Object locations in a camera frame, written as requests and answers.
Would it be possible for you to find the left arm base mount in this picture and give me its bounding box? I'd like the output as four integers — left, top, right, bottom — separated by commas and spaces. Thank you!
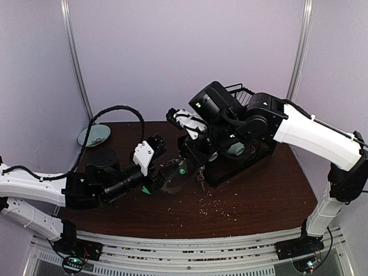
51, 220, 103, 275

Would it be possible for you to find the aluminium rail frame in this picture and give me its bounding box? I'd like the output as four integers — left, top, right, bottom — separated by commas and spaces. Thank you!
25, 227, 353, 276

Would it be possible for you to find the grey striped bowl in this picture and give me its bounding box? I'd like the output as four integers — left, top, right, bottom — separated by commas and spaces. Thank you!
208, 152, 218, 162

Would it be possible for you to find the pale green plate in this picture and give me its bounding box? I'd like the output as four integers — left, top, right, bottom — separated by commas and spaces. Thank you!
77, 124, 111, 147

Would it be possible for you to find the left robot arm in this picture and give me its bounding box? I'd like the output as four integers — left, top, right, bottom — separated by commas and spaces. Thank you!
1, 147, 180, 255

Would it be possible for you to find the corner metal post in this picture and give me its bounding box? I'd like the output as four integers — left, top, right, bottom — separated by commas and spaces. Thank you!
60, 0, 93, 120
286, 0, 315, 101

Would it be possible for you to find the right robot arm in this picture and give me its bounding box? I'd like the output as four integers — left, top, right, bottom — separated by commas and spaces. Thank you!
173, 81, 367, 254

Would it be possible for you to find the black key holder strap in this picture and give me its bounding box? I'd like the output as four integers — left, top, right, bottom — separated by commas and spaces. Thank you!
160, 156, 205, 195

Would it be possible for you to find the black wire dish rack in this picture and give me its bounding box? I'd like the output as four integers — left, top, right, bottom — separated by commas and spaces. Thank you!
177, 83, 278, 189

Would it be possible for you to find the left corner metal post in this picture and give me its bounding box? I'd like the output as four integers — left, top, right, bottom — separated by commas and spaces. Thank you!
60, 0, 93, 120

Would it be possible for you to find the pale green bowl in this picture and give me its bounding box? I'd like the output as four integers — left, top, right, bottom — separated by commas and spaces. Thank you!
227, 142, 245, 156

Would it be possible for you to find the right corner metal post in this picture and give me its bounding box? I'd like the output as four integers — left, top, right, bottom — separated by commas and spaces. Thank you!
286, 0, 315, 101

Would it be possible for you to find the black braided cable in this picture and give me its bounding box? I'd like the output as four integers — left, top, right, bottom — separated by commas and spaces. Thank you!
0, 105, 145, 185

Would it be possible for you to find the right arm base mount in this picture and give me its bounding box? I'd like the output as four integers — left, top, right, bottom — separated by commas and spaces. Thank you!
275, 219, 324, 274

